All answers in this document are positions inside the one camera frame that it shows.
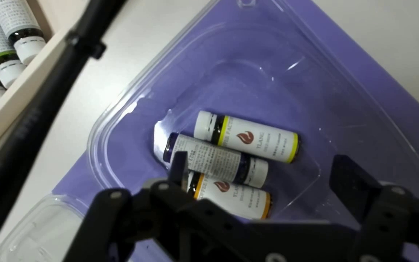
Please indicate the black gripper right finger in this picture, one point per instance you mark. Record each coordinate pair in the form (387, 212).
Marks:
(352, 186)

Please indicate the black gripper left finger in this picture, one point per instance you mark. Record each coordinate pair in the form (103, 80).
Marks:
(178, 167)

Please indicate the white bottle orange band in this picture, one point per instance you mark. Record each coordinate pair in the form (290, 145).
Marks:
(239, 196)

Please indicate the white bottle navy band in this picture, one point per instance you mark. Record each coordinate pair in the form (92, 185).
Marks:
(210, 157)

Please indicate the white bottle yellow band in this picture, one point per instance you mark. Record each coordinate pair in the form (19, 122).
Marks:
(258, 138)

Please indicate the clear plastic container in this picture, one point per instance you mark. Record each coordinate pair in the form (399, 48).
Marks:
(268, 62)

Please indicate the light wooden tray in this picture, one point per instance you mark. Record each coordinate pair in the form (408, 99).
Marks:
(21, 96)

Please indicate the white bottle black band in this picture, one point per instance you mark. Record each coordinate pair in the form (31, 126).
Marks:
(13, 16)

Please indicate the purple mat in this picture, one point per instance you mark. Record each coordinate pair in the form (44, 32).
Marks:
(76, 186)

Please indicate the clear plastic lid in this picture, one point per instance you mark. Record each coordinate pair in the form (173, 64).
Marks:
(35, 233)

